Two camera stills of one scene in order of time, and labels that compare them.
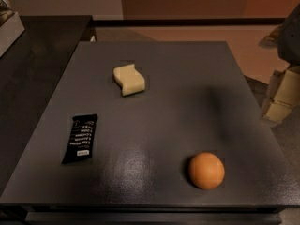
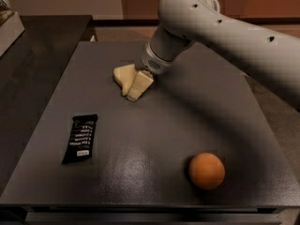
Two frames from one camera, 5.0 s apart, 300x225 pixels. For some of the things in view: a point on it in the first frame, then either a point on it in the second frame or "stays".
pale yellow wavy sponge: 130,81 stays
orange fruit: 206,171 stays
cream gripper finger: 286,93 → 143,80
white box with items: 11,26 stays
